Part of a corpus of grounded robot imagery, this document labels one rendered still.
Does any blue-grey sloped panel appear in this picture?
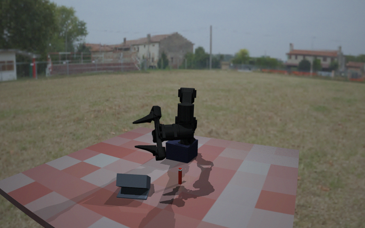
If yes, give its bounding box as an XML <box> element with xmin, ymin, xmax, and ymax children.
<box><xmin>116</xmin><ymin>173</ymin><xmax>151</xmax><ymax>200</ymax></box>

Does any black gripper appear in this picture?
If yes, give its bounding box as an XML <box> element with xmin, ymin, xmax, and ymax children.
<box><xmin>133</xmin><ymin>106</ymin><xmax>179</xmax><ymax>161</ymax></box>

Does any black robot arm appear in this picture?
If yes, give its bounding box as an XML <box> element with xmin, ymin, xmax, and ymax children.
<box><xmin>175</xmin><ymin>87</ymin><xmax>197</xmax><ymax>145</ymax></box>

